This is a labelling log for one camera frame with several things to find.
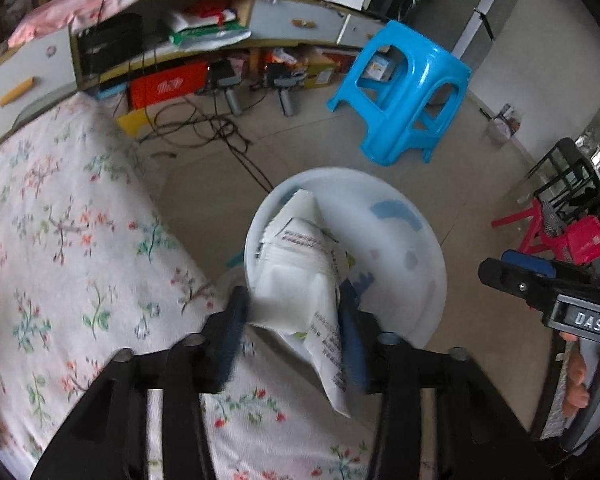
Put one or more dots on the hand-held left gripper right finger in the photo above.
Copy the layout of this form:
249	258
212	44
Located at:
352	345

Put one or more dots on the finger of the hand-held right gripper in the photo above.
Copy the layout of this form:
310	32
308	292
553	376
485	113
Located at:
510	280
527	262

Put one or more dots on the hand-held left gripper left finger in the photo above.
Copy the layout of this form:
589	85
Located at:
232	335

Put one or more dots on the white plastic basin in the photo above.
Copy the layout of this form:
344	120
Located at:
400	285

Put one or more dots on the white plastic wrapper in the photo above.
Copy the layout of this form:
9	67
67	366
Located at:
290	280

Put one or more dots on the person's right hand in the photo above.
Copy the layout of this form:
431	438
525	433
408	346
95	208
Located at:
577	380

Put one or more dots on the pink plastic stool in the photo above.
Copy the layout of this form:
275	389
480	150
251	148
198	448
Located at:
517	217

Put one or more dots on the red bag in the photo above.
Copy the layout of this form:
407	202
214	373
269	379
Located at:
587	240

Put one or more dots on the black metal rack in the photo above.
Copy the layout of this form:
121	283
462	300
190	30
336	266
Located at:
572	152

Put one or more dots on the small printed packet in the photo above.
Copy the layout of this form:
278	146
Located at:
505	122

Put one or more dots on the floral tablecloth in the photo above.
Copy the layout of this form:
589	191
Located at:
55	260

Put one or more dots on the blue plastic stool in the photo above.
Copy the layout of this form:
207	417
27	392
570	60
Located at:
410	60

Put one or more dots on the yellow card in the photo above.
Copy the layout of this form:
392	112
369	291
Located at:
132	122

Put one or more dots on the red cardboard box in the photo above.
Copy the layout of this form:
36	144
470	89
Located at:
170	85

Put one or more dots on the orange cardboard box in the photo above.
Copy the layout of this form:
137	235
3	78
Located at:
327	70

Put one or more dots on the green and white plastic bag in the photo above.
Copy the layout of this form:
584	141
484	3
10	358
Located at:
205	35

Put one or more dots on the black electronic box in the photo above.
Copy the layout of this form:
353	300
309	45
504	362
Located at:
110	42

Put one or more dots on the wooden cabinet with grey drawers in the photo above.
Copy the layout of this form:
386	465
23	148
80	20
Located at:
30	60

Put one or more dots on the pink cloth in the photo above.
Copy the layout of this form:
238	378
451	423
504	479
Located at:
80	2

